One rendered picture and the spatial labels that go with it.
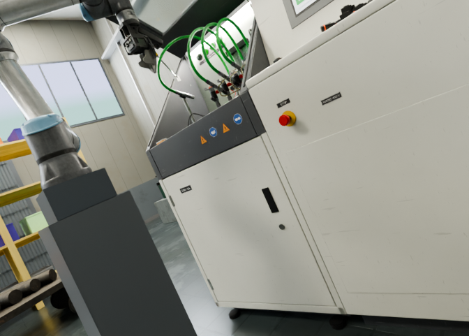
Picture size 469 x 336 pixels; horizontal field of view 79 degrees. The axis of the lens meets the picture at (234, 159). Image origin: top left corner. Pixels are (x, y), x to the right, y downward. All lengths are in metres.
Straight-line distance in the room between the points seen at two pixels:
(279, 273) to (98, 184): 0.77
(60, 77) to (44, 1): 6.37
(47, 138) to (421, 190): 1.09
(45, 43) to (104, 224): 7.17
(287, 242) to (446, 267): 0.49
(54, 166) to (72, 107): 6.32
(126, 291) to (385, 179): 0.82
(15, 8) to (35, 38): 6.75
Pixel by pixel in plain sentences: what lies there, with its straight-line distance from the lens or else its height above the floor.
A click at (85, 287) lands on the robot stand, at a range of 0.94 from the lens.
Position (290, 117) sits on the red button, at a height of 0.80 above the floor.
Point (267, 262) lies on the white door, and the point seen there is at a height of 0.30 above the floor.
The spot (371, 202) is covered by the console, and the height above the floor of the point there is 0.47.
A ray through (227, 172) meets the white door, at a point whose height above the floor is 0.71.
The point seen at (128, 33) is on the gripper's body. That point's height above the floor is 1.37.
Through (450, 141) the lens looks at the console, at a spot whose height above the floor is 0.58.
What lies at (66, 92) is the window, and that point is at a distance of 7.44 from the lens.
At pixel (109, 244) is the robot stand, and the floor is 0.67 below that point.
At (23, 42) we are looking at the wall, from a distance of 7.88.
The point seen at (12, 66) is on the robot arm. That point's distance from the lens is 1.30.
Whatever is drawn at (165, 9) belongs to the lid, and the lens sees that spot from 1.75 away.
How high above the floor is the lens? 0.79
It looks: 2 degrees down
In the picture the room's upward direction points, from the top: 24 degrees counter-clockwise
